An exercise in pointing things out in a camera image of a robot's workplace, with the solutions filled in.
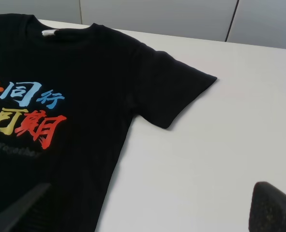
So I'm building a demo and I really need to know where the black printed t-shirt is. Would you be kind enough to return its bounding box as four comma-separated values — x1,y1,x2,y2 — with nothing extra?
0,14,216,232

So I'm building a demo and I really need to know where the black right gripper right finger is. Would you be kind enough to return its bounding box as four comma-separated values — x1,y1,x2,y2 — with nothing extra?
248,182,286,232

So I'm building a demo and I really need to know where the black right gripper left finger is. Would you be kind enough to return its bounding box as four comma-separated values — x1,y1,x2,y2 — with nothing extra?
0,183,51,232

